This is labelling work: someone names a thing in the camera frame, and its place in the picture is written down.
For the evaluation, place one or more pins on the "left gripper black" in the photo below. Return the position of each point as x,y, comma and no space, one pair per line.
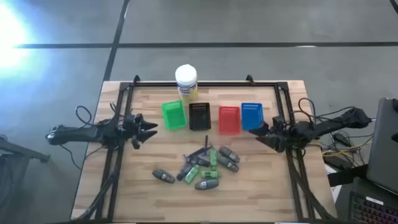
132,123

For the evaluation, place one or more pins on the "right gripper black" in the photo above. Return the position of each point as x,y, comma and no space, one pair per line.
280,133

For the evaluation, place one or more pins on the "dark blue item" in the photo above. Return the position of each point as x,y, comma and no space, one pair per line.
229,154

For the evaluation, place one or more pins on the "dark blue tube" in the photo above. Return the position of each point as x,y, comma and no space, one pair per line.
184,171
199,161

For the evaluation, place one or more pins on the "green travel bottle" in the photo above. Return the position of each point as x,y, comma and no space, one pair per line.
210,174
191,174
213,158

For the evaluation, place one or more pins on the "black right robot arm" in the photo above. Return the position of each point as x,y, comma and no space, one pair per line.
326,124

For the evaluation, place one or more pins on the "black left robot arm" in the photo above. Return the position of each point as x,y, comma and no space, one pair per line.
77,134

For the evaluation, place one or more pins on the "blue plastic basket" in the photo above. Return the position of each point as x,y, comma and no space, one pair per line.
252,115

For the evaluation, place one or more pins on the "green plastic basket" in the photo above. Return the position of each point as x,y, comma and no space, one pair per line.
174,115

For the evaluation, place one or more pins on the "red plastic basket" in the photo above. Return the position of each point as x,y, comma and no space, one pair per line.
229,119

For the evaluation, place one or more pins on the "black plastic basket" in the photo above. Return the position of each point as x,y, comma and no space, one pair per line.
200,116

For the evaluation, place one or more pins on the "yellow disinfecting wipes canister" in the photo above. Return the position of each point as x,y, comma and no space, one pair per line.
186,81

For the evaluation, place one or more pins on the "black power brick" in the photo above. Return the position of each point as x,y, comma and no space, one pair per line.
334,161

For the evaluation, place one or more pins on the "small black power adapter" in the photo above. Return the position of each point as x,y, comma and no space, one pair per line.
342,139

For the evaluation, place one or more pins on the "grey laptop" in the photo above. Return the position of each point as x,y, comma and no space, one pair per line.
384,143

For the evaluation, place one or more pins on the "black metal stand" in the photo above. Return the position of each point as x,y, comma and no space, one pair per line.
21,151

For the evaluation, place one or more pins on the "backlit black keyboard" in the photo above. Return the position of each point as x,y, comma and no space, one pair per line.
373,211

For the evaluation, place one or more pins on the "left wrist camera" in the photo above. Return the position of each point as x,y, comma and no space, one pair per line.
138,118

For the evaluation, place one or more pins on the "black metal table frame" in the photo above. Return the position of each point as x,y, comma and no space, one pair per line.
202,84

